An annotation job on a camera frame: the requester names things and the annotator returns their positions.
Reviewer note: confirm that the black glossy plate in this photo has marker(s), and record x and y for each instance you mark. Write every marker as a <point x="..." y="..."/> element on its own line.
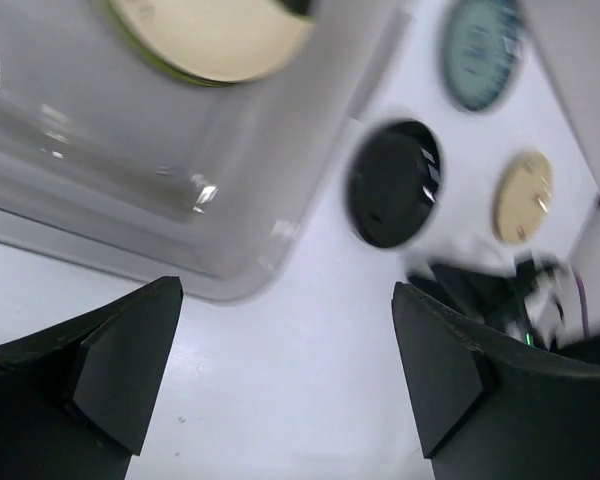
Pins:
<point x="393" y="183"/>

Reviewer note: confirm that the blue floral plate far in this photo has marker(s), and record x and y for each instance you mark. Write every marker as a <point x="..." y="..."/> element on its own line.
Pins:
<point x="480" y="51"/>

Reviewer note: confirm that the lime green plate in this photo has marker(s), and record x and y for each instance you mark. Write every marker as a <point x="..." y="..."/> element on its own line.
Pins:
<point x="145" y="62"/>

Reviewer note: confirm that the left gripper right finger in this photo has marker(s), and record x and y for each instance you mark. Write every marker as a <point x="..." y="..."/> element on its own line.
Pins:
<point x="487" y="406"/>

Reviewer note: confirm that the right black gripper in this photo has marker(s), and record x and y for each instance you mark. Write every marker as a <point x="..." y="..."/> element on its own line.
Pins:
<point x="497" y="301"/>

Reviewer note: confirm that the clear plastic bin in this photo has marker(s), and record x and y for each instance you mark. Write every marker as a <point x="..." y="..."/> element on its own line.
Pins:
<point x="108" y="164"/>

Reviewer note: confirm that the cream plate with floral marks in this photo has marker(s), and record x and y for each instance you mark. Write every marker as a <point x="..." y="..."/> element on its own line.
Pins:
<point x="523" y="197"/>

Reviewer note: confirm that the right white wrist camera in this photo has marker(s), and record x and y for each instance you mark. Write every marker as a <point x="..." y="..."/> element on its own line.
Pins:
<point x="545" y="306"/>

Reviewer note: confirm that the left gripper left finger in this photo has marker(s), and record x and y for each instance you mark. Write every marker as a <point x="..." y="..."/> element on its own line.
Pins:
<point x="76" y="399"/>

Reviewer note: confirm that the cream plate black patch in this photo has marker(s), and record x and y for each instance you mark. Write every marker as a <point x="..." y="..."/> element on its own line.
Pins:
<point x="217" y="42"/>

